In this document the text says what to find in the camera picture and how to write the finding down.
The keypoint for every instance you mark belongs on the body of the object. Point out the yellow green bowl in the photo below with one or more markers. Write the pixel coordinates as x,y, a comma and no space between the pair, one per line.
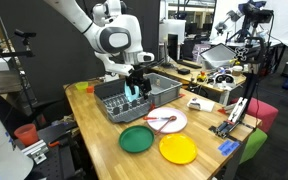
81,86

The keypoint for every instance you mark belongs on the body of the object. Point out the small orange container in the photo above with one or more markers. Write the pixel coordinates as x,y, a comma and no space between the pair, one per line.
90,89

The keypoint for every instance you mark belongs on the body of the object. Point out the pink plate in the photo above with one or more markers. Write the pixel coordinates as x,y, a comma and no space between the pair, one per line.
179,124

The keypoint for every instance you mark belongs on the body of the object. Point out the aluminium extrusion piece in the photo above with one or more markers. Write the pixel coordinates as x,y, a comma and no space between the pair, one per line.
35,151

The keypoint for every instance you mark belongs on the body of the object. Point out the black keyboard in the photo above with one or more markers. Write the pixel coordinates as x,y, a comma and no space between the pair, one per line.
189,64

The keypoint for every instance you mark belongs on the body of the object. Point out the green plate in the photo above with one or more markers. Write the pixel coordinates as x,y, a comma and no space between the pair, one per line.
136,139

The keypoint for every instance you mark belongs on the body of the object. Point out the red plastic cup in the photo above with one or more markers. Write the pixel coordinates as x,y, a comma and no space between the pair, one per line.
26,135

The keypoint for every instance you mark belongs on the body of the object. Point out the white headset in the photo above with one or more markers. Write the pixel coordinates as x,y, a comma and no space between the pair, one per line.
224,78

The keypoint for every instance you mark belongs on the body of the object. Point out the black power adapter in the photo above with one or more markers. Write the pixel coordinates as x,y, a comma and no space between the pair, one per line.
184,71

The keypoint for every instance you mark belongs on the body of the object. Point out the gray tilted tray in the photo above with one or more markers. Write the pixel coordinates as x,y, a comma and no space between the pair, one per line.
217,55

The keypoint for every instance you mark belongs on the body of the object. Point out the white paper box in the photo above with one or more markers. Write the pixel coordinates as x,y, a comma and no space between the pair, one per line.
200,105

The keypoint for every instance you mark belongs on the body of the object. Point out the gray plastic bin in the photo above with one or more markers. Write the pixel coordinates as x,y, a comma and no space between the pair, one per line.
166,91

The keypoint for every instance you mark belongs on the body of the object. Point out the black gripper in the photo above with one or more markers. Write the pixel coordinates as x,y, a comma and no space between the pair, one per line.
139,72

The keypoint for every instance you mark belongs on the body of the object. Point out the black camera on pole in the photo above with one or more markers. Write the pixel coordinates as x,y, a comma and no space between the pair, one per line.
24,34

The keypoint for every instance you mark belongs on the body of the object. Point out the teal plate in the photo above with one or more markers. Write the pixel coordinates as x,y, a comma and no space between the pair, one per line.
132,95

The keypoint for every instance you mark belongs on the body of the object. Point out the white rounded machine cover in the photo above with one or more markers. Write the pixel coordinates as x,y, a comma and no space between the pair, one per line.
0,150

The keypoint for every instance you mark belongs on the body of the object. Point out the yellow toy duck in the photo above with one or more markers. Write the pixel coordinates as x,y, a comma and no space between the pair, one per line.
201,77

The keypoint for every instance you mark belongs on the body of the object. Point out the pink stool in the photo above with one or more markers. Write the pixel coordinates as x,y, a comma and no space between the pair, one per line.
264,111

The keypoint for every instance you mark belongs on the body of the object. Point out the blue tape patch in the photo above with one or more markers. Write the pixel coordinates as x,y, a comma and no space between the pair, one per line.
229,147

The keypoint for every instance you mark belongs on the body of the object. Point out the wooden background desk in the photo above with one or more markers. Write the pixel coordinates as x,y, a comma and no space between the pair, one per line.
197,81

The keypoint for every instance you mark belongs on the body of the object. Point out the yellow plate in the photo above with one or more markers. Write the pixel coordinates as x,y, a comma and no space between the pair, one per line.
178,149

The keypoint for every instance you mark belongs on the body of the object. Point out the green stool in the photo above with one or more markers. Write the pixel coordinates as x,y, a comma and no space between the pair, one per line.
254,143

